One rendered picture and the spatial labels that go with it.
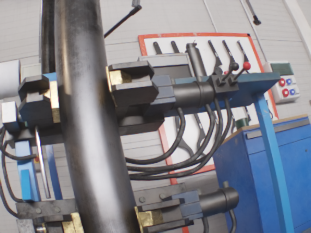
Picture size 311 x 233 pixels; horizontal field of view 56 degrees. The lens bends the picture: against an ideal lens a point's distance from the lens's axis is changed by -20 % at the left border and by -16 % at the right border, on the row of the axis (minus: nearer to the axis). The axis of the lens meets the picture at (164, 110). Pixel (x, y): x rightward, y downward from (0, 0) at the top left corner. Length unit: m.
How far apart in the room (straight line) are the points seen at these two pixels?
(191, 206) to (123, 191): 0.30
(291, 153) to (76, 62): 1.80
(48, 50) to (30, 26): 2.19
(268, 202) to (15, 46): 3.03
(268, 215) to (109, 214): 1.48
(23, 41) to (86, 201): 2.90
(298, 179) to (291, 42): 2.77
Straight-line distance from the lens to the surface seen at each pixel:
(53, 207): 1.33
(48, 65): 1.67
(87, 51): 1.23
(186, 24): 4.09
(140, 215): 1.04
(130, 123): 1.42
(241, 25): 4.47
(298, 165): 2.56
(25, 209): 1.35
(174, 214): 1.12
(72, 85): 1.18
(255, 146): 2.35
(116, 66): 1.15
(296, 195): 2.51
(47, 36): 1.77
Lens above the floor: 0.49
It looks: 17 degrees up
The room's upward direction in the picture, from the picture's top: 13 degrees counter-clockwise
